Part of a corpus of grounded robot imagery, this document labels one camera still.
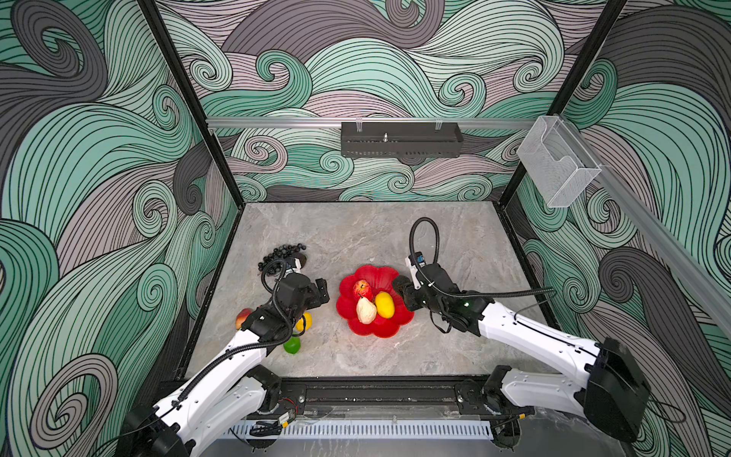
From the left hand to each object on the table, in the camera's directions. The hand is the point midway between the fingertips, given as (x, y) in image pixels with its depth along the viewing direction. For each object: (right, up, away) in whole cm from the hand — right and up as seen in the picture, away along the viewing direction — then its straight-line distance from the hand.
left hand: (315, 282), depth 81 cm
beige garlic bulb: (+15, -9, +2) cm, 18 cm away
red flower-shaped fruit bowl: (+20, -2, +14) cm, 24 cm away
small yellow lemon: (-3, -13, +4) cm, 14 cm away
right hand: (+26, -1, 0) cm, 26 cm away
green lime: (-6, -18, -2) cm, 19 cm away
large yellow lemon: (+21, -8, +4) cm, 23 cm away
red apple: (+14, -3, +6) cm, 16 cm away
